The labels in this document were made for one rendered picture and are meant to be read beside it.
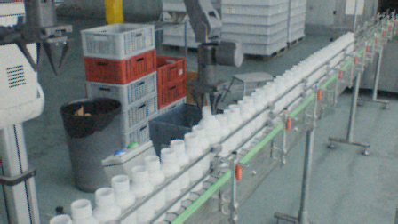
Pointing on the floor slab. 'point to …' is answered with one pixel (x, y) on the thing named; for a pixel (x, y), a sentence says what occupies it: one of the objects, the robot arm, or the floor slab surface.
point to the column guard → (114, 12)
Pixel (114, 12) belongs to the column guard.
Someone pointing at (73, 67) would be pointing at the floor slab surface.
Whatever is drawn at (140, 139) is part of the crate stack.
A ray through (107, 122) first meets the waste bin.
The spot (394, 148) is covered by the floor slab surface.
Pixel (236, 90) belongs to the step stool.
